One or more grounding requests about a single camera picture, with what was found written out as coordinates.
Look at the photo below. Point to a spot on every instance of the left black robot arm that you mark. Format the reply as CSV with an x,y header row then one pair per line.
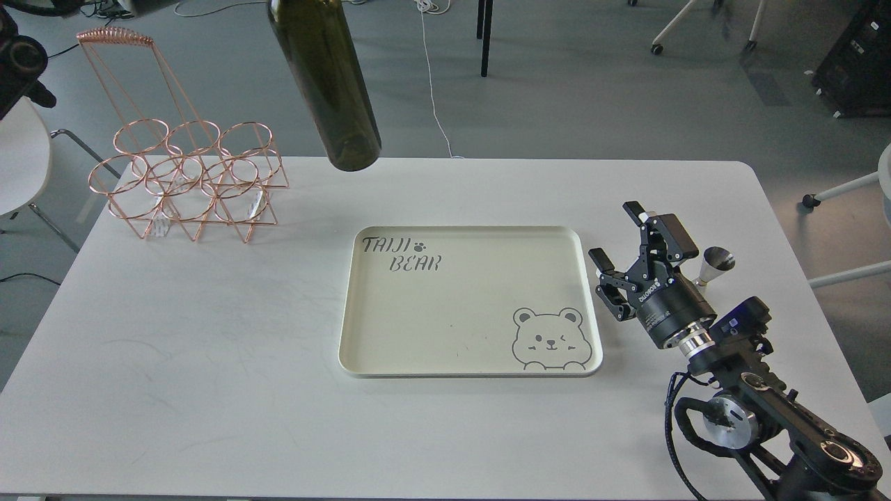
x,y
24,59

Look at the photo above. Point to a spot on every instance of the white chair legs top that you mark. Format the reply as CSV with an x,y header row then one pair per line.
x,y
713,23

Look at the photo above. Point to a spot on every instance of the copper wire bottle rack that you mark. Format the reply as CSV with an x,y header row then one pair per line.
x,y
184,172

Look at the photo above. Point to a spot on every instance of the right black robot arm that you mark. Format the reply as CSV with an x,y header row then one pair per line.
x,y
728,402

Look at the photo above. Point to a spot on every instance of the dark green wine bottle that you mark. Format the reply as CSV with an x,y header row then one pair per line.
x,y
319,49

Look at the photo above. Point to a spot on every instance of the white chair left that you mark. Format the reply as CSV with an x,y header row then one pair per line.
x,y
26,161

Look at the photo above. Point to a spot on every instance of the steel jigger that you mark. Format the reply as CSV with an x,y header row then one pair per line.
x,y
716,261

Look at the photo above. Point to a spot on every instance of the cream bear tray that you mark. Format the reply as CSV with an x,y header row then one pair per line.
x,y
469,301

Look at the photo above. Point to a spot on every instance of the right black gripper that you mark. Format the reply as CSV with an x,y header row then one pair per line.
x,y
667,305

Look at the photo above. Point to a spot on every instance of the black box top right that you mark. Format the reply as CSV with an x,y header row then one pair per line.
x,y
855,75

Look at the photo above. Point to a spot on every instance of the black table legs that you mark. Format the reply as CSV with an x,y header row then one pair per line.
x,y
483,32

